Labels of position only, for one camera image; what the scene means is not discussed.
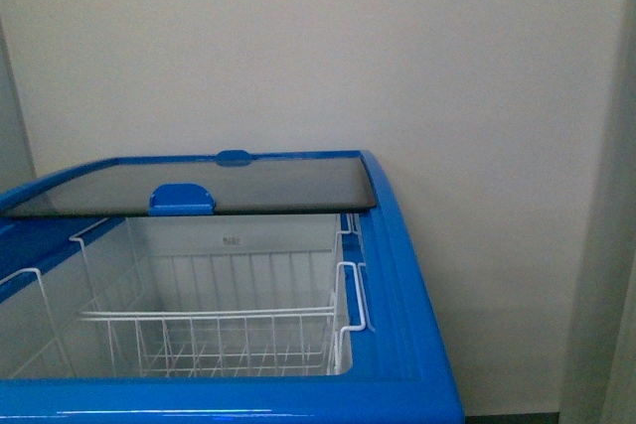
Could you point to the white wire freezer basket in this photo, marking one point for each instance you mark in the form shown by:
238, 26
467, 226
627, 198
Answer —
144, 297

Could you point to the sliding glass freezer lid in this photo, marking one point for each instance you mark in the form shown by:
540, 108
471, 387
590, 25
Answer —
188, 188

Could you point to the white blue chest freezer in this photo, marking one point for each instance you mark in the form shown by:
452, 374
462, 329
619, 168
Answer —
400, 372

